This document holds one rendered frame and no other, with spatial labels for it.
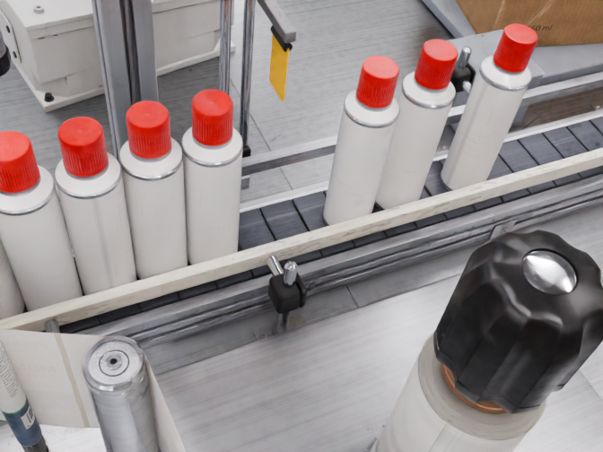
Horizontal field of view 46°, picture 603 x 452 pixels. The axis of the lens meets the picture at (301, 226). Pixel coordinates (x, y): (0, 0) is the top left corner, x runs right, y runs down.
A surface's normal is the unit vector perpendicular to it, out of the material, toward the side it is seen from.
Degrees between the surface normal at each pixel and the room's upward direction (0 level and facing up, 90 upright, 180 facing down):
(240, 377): 0
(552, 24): 90
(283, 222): 0
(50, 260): 90
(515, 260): 13
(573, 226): 0
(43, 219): 90
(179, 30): 90
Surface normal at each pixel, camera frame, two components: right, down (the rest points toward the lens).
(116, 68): 0.40, 0.73
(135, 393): 0.67, 0.62
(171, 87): 0.10, -0.63
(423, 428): -0.81, 0.36
